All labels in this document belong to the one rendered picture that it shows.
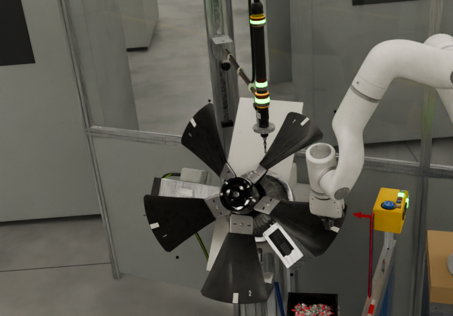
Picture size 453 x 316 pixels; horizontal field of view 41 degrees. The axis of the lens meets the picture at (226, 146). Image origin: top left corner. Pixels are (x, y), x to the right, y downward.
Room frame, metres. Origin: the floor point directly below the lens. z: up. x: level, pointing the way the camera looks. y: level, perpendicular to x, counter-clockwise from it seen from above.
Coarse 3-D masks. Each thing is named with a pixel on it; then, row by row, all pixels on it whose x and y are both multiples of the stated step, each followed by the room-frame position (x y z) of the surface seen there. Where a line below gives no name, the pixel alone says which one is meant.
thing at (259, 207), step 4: (264, 196) 1.77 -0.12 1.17; (260, 200) 1.75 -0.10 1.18; (264, 200) 1.75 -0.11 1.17; (268, 200) 1.75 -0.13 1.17; (272, 200) 1.75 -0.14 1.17; (276, 200) 1.75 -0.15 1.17; (256, 204) 1.73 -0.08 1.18; (260, 204) 1.73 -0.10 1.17; (264, 204) 1.73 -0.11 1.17; (272, 204) 1.73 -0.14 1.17; (276, 204) 1.73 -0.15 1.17; (256, 208) 1.70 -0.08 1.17; (260, 208) 1.70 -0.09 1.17; (268, 208) 1.70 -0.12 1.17; (272, 208) 1.70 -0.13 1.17; (264, 212) 1.68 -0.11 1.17; (268, 212) 1.68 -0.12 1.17
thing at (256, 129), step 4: (256, 108) 1.75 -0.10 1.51; (256, 112) 1.76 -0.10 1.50; (256, 116) 1.76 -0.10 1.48; (256, 120) 1.76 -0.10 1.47; (256, 124) 1.75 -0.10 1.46; (272, 124) 1.74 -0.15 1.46; (252, 128) 1.74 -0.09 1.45; (256, 128) 1.72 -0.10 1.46; (260, 128) 1.72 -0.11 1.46; (264, 128) 1.71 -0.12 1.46; (268, 128) 1.71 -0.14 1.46; (272, 128) 1.71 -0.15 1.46; (256, 132) 1.71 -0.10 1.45; (260, 132) 1.70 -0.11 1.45; (264, 132) 1.70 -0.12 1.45; (268, 132) 1.70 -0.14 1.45
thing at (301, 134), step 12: (288, 120) 1.94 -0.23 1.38; (300, 120) 1.89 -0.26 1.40; (288, 132) 1.88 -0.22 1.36; (300, 132) 1.83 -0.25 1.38; (312, 132) 1.80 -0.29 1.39; (276, 144) 1.87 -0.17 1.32; (288, 144) 1.81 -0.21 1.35; (300, 144) 1.78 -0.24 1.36; (264, 156) 1.87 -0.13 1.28; (276, 156) 1.79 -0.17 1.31; (288, 156) 1.76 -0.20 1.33
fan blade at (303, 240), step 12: (288, 204) 1.71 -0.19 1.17; (300, 204) 1.71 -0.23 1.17; (276, 216) 1.65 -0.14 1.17; (288, 216) 1.65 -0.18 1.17; (300, 216) 1.64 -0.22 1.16; (312, 216) 1.64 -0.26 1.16; (288, 228) 1.60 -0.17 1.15; (300, 228) 1.60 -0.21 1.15; (312, 228) 1.59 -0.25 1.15; (324, 228) 1.59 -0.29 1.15; (300, 240) 1.56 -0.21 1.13; (312, 240) 1.56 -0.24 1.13; (324, 240) 1.55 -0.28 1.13; (312, 252) 1.52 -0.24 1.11; (324, 252) 1.52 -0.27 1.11
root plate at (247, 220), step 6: (234, 216) 1.72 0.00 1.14; (240, 216) 1.73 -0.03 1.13; (246, 216) 1.73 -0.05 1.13; (234, 222) 1.70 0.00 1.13; (240, 222) 1.71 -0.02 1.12; (246, 222) 1.72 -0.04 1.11; (252, 222) 1.73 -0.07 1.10; (234, 228) 1.69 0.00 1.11; (240, 228) 1.70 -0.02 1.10; (246, 228) 1.71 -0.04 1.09; (252, 228) 1.72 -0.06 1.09
